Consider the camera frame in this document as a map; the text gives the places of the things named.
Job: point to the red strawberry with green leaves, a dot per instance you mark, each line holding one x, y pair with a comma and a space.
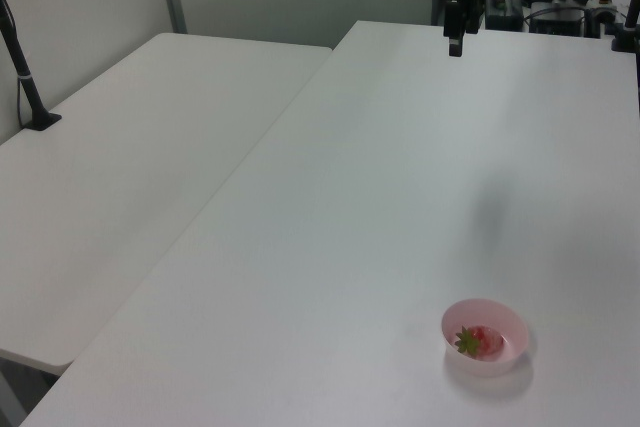
479, 340

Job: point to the pink plastic bowl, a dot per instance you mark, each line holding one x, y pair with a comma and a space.
495, 317

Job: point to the black electronics box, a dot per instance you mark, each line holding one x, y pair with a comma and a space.
505, 12

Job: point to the black clamped stand pole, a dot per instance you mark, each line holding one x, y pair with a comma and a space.
629, 22

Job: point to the black camera stand pole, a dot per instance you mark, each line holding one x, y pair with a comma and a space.
20, 67

